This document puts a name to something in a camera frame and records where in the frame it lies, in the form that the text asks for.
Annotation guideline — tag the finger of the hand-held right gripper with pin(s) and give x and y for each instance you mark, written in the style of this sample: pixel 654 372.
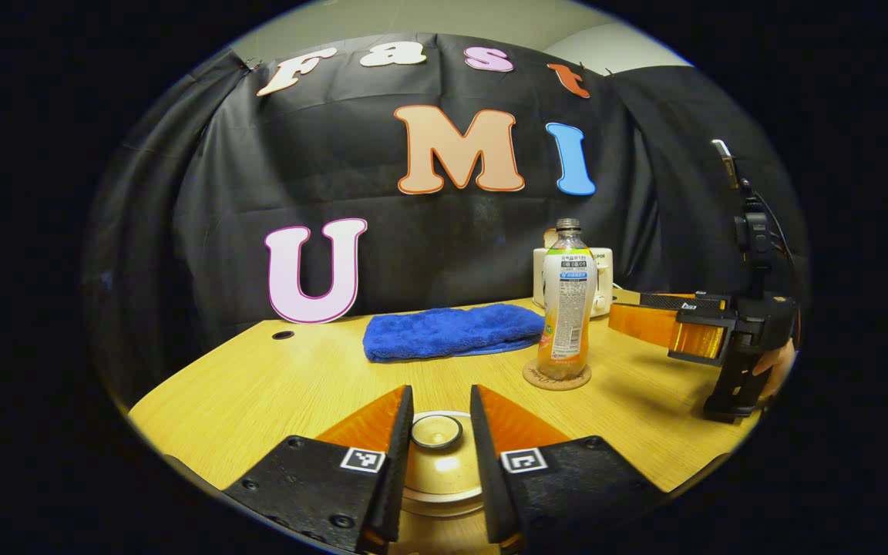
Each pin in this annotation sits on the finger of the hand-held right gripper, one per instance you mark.
pixel 683 301
pixel 698 335

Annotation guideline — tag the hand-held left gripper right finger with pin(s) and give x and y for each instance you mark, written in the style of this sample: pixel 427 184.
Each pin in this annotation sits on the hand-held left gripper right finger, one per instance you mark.
pixel 486 478

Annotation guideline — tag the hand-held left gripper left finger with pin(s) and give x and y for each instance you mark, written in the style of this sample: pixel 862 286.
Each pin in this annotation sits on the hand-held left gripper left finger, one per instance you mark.
pixel 398 478

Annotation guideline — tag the cream teacup lid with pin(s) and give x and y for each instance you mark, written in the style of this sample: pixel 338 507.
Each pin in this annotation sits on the cream teacup lid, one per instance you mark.
pixel 444 470

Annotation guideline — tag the round brown coaster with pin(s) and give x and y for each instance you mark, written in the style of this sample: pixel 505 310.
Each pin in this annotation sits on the round brown coaster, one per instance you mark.
pixel 536 379

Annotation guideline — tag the clear labelled water bottle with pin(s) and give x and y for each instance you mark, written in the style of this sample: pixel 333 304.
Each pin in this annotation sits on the clear labelled water bottle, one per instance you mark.
pixel 566 308

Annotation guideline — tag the white toaster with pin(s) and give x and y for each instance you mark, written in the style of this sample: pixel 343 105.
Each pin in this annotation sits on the white toaster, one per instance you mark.
pixel 604 277

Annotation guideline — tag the toast slice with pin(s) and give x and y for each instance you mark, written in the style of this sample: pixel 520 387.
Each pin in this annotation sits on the toast slice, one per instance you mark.
pixel 549 239

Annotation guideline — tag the blue towel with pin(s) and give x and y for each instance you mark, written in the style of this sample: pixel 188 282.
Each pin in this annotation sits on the blue towel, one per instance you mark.
pixel 444 331

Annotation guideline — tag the black backdrop cloth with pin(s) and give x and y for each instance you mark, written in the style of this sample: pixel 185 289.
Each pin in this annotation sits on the black backdrop cloth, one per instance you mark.
pixel 220 177

